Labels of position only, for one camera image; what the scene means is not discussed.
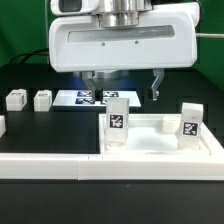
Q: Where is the black cable bundle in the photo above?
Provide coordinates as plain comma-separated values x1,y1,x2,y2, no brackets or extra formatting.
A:
8,48,51,65

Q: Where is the white U-shaped fence frame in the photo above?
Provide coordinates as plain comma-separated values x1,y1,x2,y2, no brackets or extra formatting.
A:
0,115,224,181

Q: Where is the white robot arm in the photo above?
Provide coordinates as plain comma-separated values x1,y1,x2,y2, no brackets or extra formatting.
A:
49,0,213,100

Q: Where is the white thin cable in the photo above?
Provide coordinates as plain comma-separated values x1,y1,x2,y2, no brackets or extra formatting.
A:
44,0,50,65

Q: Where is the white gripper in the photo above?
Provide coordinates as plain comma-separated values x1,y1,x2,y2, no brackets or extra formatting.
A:
49,0,198,102

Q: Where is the white square table top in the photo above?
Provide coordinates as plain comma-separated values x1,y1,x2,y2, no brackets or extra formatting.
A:
99,114,224,156

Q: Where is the white marker sheet with tags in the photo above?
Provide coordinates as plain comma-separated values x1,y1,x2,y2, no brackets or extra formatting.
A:
53,90,141,107

